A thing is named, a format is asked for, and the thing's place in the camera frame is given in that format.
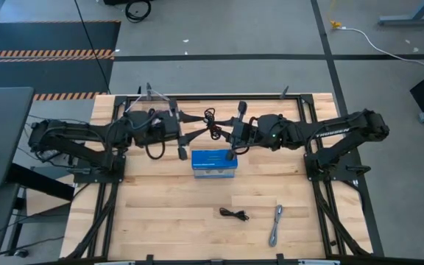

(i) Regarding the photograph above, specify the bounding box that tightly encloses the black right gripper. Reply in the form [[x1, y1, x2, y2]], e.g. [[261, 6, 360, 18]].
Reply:
[[216, 102, 254, 161]]

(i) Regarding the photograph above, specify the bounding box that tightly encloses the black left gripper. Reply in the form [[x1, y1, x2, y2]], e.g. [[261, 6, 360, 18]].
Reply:
[[152, 99, 209, 161]]

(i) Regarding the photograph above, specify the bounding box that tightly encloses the black cable with red tie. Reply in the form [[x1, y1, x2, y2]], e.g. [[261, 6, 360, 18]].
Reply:
[[202, 107, 223, 141]]

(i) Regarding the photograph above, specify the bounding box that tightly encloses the black USB cable bundle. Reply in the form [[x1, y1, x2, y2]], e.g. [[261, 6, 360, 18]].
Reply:
[[219, 207, 250, 222]]

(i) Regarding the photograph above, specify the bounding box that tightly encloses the grey braided USB cable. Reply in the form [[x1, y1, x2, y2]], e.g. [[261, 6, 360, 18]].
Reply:
[[268, 204, 283, 248]]

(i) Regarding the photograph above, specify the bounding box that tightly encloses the blue game controller box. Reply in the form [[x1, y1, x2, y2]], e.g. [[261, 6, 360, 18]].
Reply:
[[191, 149, 239, 180]]

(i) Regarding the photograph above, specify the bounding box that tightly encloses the black hazard-striped floor mat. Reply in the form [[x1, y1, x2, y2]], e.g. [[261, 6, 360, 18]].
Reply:
[[0, 20, 121, 102]]

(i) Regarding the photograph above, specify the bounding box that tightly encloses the black office desk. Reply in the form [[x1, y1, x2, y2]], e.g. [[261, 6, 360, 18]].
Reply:
[[0, 86, 76, 258]]

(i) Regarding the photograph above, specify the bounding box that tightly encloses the grey metal table leg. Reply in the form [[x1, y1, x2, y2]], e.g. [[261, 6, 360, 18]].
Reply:
[[378, 0, 424, 27]]

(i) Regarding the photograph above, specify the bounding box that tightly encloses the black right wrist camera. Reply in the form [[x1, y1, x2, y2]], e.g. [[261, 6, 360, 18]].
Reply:
[[233, 121, 252, 144]]

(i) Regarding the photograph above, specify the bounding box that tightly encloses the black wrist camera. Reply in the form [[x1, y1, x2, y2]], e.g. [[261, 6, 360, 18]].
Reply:
[[155, 113, 176, 138], [233, 121, 252, 144]]

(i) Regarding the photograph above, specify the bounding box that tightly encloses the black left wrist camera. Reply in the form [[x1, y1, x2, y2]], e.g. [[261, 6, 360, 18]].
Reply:
[[155, 113, 176, 138]]

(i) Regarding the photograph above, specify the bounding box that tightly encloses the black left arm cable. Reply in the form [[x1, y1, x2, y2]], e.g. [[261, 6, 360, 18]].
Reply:
[[144, 141, 166, 161]]

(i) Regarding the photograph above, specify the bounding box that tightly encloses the coiled black floor cable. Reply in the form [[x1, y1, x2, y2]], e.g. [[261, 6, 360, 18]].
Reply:
[[124, 0, 152, 24]]

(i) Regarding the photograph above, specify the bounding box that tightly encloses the long black floor cable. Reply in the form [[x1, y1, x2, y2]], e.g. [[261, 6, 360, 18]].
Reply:
[[73, 0, 113, 96]]

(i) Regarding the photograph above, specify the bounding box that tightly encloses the yellow power cord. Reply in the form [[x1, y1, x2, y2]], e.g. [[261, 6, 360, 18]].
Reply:
[[328, 0, 342, 29]]

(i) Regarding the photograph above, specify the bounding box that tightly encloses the white floor cable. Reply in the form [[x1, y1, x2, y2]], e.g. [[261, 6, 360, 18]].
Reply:
[[336, 26, 424, 77]]

